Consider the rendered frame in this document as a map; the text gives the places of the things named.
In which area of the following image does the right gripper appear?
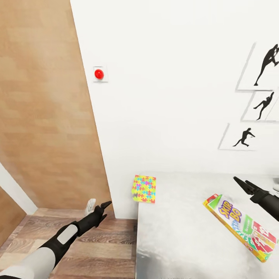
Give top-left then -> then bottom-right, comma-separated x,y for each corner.
233,176 -> 279,222

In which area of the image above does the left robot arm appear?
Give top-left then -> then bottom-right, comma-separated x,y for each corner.
0,199 -> 112,279

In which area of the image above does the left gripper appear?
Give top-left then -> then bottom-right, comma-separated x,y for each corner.
84,201 -> 112,230

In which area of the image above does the board game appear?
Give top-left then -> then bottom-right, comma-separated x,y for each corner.
203,193 -> 279,263

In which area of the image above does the jigsaw puzzle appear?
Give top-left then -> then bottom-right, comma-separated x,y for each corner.
131,175 -> 156,204

